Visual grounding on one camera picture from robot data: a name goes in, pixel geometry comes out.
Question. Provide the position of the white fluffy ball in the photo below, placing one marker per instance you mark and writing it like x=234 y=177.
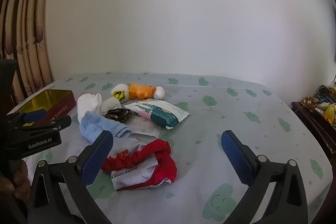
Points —
x=159 y=92

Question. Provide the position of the yellow soft item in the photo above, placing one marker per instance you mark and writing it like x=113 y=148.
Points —
x=330 y=112

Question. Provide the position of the dark patterned cloth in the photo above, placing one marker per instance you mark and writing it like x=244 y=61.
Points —
x=119 y=115

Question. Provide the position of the white fluffy plush item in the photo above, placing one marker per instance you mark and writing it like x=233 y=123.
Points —
x=122 y=88

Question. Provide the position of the light blue towel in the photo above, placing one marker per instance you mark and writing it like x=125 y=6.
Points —
x=97 y=125

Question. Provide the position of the red ruffled cloth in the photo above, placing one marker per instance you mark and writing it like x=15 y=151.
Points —
x=165 y=166

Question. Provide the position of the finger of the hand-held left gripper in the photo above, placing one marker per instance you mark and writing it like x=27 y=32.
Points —
x=63 y=121
x=35 y=115

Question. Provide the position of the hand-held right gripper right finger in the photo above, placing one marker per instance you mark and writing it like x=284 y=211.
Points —
x=236 y=158

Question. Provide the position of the white floral print sachet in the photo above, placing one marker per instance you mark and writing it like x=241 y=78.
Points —
x=147 y=130

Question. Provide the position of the beige leaf print curtain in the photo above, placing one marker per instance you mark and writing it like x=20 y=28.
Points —
x=29 y=29

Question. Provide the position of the person's left hand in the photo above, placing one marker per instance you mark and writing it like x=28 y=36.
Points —
x=21 y=182

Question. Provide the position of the orange plush toy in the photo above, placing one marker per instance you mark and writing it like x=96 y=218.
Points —
x=139 y=91

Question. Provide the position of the teal white wet wipes packet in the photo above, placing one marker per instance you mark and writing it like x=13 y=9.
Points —
x=162 y=116

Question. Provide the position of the dark wooden side table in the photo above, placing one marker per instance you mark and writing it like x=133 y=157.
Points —
x=315 y=127

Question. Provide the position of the white sock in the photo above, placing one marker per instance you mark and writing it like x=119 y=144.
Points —
x=89 y=106

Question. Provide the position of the red tin box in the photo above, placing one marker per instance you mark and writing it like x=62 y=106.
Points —
x=61 y=106

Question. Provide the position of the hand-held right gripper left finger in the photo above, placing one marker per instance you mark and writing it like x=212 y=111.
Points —
x=95 y=161

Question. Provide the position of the brown patterned pouch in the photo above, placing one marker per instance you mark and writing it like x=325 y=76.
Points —
x=309 y=102

